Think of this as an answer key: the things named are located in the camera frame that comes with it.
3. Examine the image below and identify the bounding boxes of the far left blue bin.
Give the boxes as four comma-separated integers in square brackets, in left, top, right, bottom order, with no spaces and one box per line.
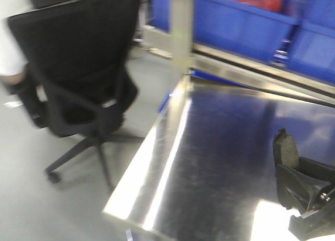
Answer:
[151,0,171,32]

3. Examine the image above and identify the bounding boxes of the grey brake pad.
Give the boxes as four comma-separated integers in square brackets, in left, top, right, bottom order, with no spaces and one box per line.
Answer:
[273,128,299,169]

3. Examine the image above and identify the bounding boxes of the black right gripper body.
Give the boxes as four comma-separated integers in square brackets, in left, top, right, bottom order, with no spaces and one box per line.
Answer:
[288,185,334,240]

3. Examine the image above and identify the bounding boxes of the right blue plastic bin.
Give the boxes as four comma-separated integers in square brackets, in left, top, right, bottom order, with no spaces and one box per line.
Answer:
[287,0,334,83]

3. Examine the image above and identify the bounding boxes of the left blue plastic bin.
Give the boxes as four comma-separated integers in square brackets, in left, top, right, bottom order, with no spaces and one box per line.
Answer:
[193,0,297,62]

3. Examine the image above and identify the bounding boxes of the black office chair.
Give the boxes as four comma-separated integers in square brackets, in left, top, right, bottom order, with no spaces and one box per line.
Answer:
[7,0,141,187]

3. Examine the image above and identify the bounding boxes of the stainless steel rack frame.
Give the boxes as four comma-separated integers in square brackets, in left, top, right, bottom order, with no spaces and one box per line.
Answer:
[143,0,334,107]

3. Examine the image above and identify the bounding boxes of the blue plastic bin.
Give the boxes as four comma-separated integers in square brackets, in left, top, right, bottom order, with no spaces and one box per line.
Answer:
[193,0,297,62]
[287,0,334,83]

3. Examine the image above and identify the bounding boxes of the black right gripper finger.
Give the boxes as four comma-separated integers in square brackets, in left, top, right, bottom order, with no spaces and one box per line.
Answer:
[275,165,331,215]
[297,157,335,183]

